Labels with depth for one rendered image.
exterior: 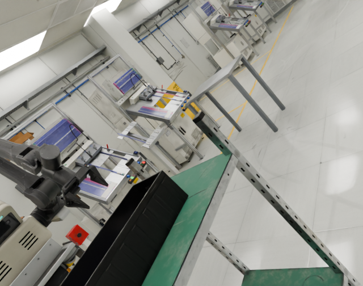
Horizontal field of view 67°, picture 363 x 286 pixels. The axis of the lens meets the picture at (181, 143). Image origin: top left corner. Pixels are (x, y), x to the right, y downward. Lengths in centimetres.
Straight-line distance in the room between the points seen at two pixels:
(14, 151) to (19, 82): 447
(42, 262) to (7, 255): 12
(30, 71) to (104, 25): 174
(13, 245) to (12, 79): 449
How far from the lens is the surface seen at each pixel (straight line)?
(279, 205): 94
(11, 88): 543
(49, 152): 93
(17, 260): 123
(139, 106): 413
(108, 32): 624
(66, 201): 94
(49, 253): 123
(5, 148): 110
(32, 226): 124
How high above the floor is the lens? 126
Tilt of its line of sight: 13 degrees down
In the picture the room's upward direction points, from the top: 44 degrees counter-clockwise
